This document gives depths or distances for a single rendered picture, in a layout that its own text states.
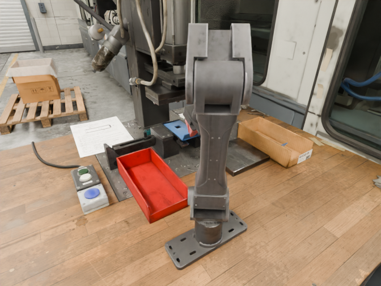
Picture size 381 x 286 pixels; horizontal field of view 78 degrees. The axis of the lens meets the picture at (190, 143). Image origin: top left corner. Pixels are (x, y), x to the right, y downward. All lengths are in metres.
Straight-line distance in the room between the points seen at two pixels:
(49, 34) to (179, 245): 9.60
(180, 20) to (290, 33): 0.65
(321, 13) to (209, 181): 0.90
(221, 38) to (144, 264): 0.47
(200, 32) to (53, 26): 9.59
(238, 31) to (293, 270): 0.48
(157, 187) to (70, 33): 9.40
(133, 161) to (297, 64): 0.86
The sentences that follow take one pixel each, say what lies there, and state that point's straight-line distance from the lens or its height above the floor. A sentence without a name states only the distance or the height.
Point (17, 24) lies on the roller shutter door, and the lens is 9.88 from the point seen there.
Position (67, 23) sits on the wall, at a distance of 9.94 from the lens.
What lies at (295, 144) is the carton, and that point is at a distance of 0.96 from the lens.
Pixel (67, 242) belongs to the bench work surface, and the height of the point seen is 0.90.
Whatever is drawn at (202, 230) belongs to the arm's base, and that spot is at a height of 0.96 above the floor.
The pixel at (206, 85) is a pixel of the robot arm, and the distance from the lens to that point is 0.33.
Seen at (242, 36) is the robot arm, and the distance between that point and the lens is 0.37.
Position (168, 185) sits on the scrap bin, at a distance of 0.73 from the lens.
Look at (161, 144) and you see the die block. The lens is 0.82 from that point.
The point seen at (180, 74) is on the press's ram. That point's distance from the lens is 0.80.
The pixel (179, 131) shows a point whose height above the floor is 0.99.
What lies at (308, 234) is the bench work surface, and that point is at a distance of 0.67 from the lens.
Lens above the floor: 1.38
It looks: 31 degrees down
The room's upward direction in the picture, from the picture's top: straight up
